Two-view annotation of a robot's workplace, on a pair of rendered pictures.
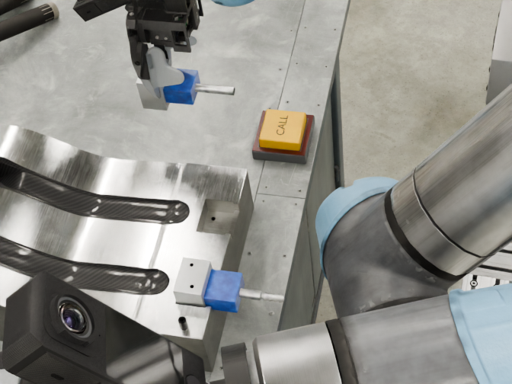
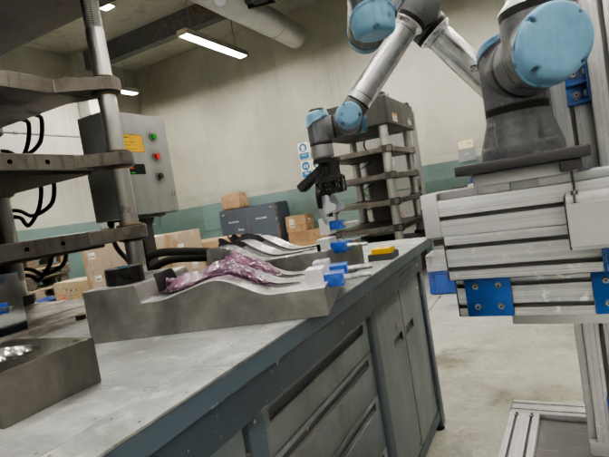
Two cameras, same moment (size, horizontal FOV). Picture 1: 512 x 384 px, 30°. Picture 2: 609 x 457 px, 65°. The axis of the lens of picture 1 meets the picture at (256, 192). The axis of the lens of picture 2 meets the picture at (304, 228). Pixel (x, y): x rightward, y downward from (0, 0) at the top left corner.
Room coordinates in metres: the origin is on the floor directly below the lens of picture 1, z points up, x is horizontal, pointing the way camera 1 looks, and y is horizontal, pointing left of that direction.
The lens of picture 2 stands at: (-0.63, -0.02, 1.02)
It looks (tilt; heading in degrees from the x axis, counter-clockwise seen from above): 3 degrees down; 8
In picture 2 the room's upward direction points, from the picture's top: 9 degrees counter-clockwise
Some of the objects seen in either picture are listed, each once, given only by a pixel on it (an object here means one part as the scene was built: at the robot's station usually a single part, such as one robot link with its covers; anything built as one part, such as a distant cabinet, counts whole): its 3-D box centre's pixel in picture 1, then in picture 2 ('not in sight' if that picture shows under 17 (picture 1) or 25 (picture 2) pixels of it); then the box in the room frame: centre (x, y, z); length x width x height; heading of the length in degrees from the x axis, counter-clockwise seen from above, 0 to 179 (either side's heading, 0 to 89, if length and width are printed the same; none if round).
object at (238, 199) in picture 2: not in sight; (234, 200); (7.94, 2.31, 1.26); 0.42 x 0.33 x 0.29; 71
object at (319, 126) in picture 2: not in sight; (319, 128); (0.94, 0.09, 1.25); 0.09 x 0.08 x 0.11; 91
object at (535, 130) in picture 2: not in sight; (519, 131); (0.36, -0.34, 1.09); 0.15 x 0.15 x 0.10
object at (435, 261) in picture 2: not in sight; (462, 257); (3.88, -0.83, 0.28); 0.61 x 0.41 x 0.15; 71
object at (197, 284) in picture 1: (232, 292); (343, 246); (0.61, 0.05, 0.89); 0.13 x 0.05 x 0.05; 70
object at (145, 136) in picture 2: not in sight; (154, 297); (1.19, 0.88, 0.74); 0.31 x 0.22 x 1.47; 161
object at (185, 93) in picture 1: (188, 87); (340, 224); (0.93, 0.07, 0.93); 0.13 x 0.05 x 0.05; 70
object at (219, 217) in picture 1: (219, 225); not in sight; (0.73, 0.06, 0.87); 0.05 x 0.05 x 0.04; 71
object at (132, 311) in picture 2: not in sight; (221, 289); (0.40, 0.32, 0.86); 0.50 x 0.26 x 0.11; 88
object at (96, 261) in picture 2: not in sight; (148, 277); (4.47, 2.51, 0.47); 1.22 x 0.80 x 0.94; 75
